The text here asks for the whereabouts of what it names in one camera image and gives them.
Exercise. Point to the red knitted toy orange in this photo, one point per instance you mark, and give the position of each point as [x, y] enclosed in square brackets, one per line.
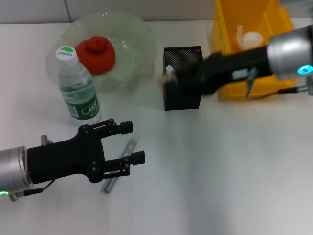
[97, 58]

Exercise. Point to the clear green-label water bottle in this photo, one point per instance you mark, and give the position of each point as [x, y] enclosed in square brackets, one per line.
[78, 90]

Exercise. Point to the beige eraser with barcode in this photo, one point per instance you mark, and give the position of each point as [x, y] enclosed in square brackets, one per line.
[162, 82]

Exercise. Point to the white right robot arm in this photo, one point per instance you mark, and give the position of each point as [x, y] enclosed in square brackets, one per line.
[288, 54]

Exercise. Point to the white paper ball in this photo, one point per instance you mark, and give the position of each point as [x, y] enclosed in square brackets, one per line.
[253, 39]

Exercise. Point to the yellow plastic bin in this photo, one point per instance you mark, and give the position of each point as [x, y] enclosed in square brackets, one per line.
[225, 29]

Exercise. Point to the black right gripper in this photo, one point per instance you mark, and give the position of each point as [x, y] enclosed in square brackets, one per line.
[232, 68]

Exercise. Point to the grey metallic pen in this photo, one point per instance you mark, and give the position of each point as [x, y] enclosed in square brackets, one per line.
[129, 147]

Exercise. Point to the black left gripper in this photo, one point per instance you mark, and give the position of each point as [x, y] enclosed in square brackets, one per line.
[64, 159]

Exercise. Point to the black mesh pen holder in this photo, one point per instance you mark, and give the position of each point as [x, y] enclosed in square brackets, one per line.
[183, 102]

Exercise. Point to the pale green glass fruit plate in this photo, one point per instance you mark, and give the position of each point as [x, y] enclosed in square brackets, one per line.
[137, 36]

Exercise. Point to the mint green pen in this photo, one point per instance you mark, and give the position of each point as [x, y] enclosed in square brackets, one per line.
[169, 69]

